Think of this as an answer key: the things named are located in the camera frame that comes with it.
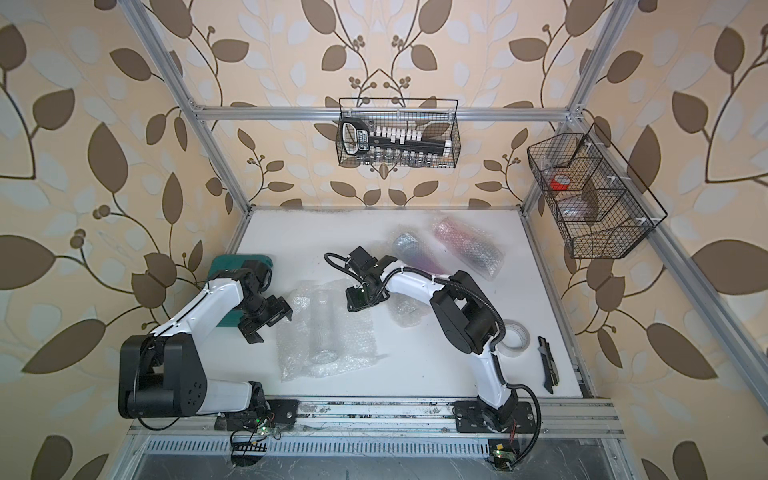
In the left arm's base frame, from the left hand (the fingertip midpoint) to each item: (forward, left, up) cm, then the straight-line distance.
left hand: (276, 323), depth 84 cm
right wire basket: (+18, -85, +26) cm, 91 cm away
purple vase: (+24, -39, +2) cm, 46 cm away
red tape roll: (+28, -79, +29) cm, 88 cm away
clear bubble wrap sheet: (-2, -22, -5) cm, 23 cm away
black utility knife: (-12, -76, -4) cm, 77 cm away
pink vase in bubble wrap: (+26, -58, +3) cm, 64 cm away
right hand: (+7, -21, -3) cm, 23 cm away
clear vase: (+3, -37, +2) cm, 37 cm away
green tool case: (+22, +20, -1) cm, 29 cm away
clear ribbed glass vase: (-1, -13, -2) cm, 13 cm away
